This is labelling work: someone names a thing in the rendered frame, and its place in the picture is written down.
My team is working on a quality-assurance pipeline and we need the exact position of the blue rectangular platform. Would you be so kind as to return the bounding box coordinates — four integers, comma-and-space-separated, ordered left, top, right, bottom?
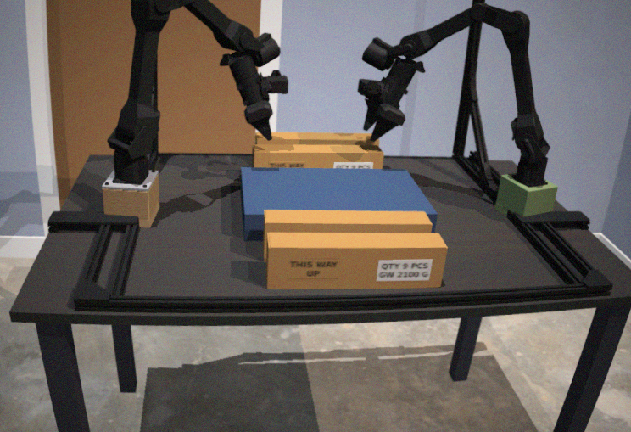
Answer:
241, 167, 438, 241

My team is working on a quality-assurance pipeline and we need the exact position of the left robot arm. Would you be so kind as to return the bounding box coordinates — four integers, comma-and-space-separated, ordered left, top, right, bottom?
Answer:
358, 3, 550, 188

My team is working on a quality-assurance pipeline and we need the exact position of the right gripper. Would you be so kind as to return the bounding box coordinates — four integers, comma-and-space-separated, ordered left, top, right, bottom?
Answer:
235, 71, 273, 141

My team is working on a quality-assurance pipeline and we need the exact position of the brown cardboard carton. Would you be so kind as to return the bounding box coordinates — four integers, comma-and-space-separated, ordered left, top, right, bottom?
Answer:
255, 132, 379, 146
266, 233, 448, 289
264, 210, 433, 262
252, 144, 384, 169

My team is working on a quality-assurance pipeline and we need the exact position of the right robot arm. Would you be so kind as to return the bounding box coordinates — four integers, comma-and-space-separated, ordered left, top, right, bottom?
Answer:
107, 0, 288, 185

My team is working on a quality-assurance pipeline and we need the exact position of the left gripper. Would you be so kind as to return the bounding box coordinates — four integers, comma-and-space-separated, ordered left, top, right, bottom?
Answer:
363, 76, 408, 142

